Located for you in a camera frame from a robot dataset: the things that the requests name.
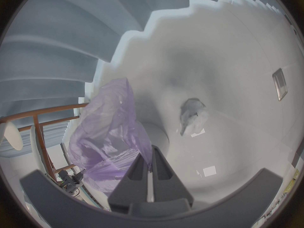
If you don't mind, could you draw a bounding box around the blue-grey curtain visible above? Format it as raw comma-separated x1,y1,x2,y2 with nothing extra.
0,0,285,157

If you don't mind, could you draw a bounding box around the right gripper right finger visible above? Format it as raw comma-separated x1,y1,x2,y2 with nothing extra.
152,145,194,208

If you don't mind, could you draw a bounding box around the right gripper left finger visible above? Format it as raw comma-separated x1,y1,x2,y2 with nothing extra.
107,151,149,214

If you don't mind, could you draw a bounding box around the pale grey trash bin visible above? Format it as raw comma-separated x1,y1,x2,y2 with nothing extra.
135,122,169,156

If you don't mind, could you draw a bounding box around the white cushioned wooden chair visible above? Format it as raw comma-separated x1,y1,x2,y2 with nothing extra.
0,103,89,199

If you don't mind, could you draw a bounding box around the purple plastic bag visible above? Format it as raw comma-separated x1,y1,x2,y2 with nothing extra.
68,77,152,194

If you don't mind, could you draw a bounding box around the crumpled white paper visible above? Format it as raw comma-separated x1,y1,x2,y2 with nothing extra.
179,98,209,137

